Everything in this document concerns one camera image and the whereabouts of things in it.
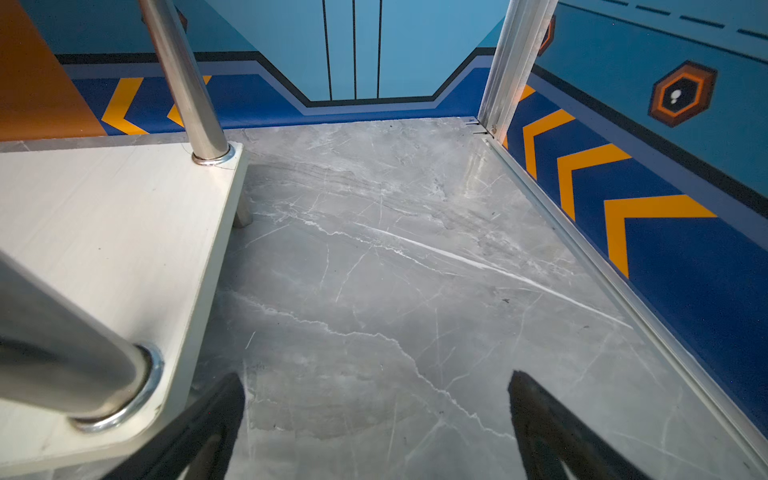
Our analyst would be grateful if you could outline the aluminium corner post right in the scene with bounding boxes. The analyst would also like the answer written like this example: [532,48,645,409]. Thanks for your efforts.
[478,0,558,144]

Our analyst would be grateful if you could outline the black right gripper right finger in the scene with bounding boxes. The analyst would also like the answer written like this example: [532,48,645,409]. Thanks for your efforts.
[508,370,648,479]

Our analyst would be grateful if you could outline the white two-tier metal shelf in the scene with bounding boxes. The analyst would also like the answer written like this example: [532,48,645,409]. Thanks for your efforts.
[1,1,247,476]

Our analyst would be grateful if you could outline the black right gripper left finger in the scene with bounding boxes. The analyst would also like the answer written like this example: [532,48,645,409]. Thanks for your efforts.
[104,372,245,479]

